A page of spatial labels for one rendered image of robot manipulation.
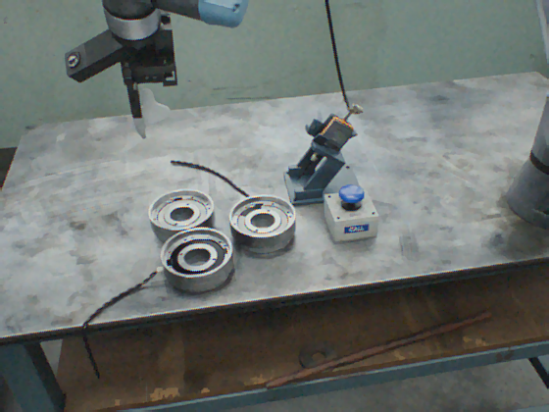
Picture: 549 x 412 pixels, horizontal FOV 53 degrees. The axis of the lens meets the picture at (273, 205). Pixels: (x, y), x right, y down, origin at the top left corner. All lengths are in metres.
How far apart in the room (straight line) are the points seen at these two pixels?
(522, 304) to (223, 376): 0.60
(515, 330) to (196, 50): 1.76
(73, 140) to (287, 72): 1.48
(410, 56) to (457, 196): 1.73
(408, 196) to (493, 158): 0.22
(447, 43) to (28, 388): 2.27
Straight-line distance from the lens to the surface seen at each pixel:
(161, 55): 0.87
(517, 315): 1.18
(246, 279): 0.83
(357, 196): 0.86
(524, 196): 0.98
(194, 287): 0.80
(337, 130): 0.93
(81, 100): 2.57
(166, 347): 1.08
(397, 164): 1.07
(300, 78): 2.57
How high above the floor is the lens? 1.39
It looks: 38 degrees down
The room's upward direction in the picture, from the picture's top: 2 degrees counter-clockwise
